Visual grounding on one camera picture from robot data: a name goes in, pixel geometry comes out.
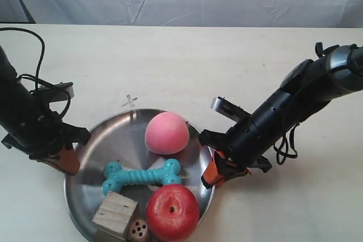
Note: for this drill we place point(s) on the red apple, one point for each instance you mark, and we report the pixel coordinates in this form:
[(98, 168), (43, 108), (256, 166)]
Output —
[(172, 213)]

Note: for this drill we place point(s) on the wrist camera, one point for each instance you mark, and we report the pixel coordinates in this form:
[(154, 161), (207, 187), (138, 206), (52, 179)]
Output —
[(229, 110), (59, 92)]

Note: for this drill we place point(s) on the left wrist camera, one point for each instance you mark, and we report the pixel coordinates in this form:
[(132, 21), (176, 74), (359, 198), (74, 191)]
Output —
[(59, 92)]

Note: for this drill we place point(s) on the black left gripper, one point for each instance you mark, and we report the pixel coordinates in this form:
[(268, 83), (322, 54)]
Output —
[(32, 127)]

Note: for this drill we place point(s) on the wooden die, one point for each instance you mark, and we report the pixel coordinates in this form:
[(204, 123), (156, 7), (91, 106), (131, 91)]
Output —
[(138, 231)]

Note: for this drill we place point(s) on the round steel plate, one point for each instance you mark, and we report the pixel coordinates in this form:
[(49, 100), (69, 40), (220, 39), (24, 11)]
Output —
[(116, 158)]

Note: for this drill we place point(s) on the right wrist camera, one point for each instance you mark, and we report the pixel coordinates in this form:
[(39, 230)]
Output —
[(229, 110)]

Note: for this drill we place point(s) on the pink peach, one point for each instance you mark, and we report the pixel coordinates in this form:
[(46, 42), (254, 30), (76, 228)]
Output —
[(167, 133)]

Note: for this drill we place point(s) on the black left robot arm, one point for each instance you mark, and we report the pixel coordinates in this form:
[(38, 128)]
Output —
[(10, 79)]

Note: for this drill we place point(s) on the teal bone toy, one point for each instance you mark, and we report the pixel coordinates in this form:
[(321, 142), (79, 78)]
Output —
[(117, 177)]

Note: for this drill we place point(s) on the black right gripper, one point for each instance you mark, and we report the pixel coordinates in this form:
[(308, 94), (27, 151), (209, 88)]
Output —
[(247, 141)]

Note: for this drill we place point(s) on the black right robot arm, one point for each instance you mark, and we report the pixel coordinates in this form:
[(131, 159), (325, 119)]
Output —
[(306, 90)]

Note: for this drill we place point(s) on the wooden block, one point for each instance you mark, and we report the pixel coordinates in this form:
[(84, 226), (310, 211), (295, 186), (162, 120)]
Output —
[(115, 215)]

